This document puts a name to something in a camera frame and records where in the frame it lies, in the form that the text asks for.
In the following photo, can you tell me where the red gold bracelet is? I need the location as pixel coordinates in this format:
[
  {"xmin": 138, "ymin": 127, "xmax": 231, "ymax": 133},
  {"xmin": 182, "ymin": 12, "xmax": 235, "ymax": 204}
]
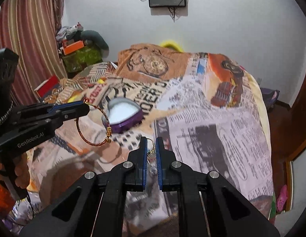
[{"xmin": 75, "ymin": 98, "xmax": 113, "ymax": 147}]

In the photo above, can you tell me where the gold ring jewelry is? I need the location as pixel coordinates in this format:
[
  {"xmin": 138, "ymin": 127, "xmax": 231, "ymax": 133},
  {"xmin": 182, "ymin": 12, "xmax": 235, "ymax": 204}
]
[{"xmin": 145, "ymin": 138, "xmax": 156, "ymax": 160}]

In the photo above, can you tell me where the purple heart jewelry box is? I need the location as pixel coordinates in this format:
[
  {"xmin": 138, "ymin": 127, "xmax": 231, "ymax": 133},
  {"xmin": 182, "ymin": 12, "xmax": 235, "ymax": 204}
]
[{"xmin": 105, "ymin": 97, "xmax": 144, "ymax": 134}]

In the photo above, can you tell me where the person left hand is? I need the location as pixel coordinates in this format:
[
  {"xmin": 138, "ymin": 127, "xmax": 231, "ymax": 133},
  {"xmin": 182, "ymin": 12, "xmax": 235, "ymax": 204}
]
[{"xmin": 0, "ymin": 153, "xmax": 30, "ymax": 189}]

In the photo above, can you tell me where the red white box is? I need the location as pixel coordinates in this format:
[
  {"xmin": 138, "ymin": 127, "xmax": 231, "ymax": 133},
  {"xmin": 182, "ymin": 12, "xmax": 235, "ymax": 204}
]
[{"xmin": 35, "ymin": 75, "xmax": 60, "ymax": 99}]

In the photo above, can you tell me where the orange box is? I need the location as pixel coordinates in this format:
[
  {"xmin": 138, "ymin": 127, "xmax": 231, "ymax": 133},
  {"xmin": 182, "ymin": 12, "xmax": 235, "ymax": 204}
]
[{"xmin": 63, "ymin": 41, "xmax": 84, "ymax": 55}]

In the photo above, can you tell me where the pink slipper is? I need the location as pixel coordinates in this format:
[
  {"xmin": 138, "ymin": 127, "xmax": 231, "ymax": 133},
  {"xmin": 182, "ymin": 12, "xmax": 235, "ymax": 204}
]
[{"xmin": 276, "ymin": 185, "xmax": 288, "ymax": 213}]

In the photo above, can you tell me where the striped brown curtain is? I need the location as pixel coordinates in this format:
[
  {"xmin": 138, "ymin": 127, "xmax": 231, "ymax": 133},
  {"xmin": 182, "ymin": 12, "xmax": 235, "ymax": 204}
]
[{"xmin": 0, "ymin": 0, "xmax": 67, "ymax": 105}]

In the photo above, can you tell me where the newspaper print quilt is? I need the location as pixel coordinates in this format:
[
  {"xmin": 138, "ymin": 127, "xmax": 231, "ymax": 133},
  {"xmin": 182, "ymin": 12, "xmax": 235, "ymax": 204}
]
[{"xmin": 31, "ymin": 51, "xmax": 274, "ymax": 217}]

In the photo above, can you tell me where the brown wooden door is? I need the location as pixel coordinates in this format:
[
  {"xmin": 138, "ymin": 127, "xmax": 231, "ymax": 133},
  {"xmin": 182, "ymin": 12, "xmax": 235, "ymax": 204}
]
[{"xmin": 268, "ymin": 75, "xmax": 306, "ymax": 198}]

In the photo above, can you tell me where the yellow plastic hoop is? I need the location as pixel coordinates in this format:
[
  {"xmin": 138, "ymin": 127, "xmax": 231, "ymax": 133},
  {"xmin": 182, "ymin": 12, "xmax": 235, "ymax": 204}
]
[{"xmin": 159, "ymin": 40, "xmax": 184, "ymax": 53}]

